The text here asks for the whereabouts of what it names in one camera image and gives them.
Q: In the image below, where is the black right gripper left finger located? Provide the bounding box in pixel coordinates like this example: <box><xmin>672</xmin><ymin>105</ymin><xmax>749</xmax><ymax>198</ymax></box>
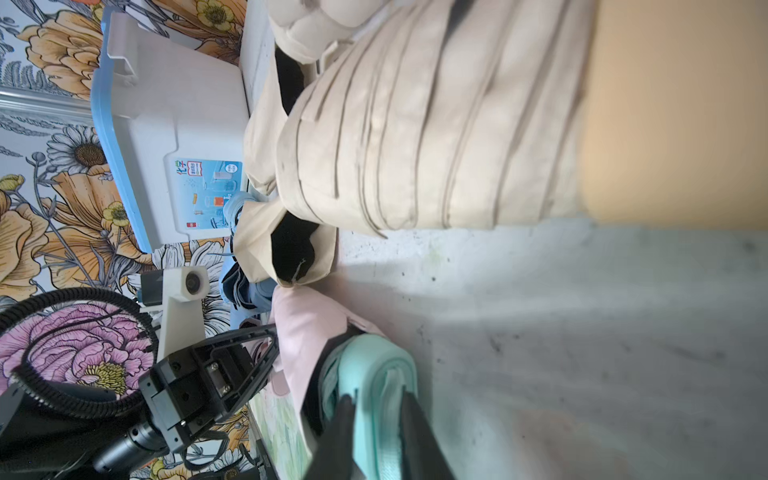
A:
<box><xmin>303</xmin><ymin>395</ymin><xmax>365</xmax><ymax>480</ymax></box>

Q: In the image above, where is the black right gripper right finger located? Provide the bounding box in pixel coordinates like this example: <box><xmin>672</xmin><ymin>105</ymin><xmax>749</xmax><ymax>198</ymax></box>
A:
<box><xmin>400</xmin><ymin>391</ymin><xmax>455</xmax><ymax>480</ymax></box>

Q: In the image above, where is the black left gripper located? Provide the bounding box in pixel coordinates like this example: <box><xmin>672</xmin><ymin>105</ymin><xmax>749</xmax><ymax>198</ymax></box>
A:
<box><xmin>139</xmin><ymin>325</ymin><xmax>279</xmax><ymax>453</ymax></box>

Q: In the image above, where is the blue umbrella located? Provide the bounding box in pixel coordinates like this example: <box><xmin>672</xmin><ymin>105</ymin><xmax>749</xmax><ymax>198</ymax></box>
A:
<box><xmin>219</xmin><ymin>256</ymin><xmax>277</xmax><ymax>314</ymax></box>
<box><xmin>222</xmin><ymin>191</ymin><xmax>268</xmax><ymax>233</ymax></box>

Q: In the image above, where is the pink umbrella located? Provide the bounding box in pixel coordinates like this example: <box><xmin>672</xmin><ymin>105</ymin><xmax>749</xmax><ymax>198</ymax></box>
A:
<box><xmin>266</xmin><ymin>286</ymin><xmax>383</xmax><ymax>451</ymax></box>

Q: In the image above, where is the beige umbrella sleeve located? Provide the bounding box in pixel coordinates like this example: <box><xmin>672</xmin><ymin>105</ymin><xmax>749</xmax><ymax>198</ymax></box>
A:
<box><xmin>244</xmin><ymin>47</ymin><xmax>305</xmax><ymax>196</ymax></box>
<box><xmin>233</xmin><ymin>199</ymin><xmax>338</xmax><ymax>287</ymax></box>

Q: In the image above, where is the beige umbrella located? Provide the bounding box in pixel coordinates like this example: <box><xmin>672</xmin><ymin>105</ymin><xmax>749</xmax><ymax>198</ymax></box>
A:
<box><xmin>266</xmin><ymin>0</ymin><xmax>389</xmax><ymax>64</ymax></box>
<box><xmin>276</xmin><ymin>1</ymin><xmax>767</xmax><ymax>235</ymax></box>

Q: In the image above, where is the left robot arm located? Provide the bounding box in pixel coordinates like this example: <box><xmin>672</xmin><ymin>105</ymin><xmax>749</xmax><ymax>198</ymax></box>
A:
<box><xmin>1</xmin><ymin>325</ymin><xmax>279</xmax><ymax>479</ymax></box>

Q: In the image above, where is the blue lidded plastic storage box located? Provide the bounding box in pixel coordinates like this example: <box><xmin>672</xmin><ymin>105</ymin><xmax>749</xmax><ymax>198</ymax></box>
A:
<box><xmin>90</xmin><ymin>7</ymin><xmax>248</xmax><ymax>253</ymax></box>

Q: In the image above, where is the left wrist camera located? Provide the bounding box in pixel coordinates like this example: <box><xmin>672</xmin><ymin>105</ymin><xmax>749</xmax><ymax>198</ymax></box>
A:
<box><xmin>137</xmin><ymin>266</ymin><xmax>210</xmax><ymax>360</ymax></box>

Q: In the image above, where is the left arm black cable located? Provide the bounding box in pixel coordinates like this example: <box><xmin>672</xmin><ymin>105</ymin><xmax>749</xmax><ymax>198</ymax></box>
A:
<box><xmin>0</xmin><ymin>286</ymin><xmax>160</xmax><ymax>420</ymax></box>

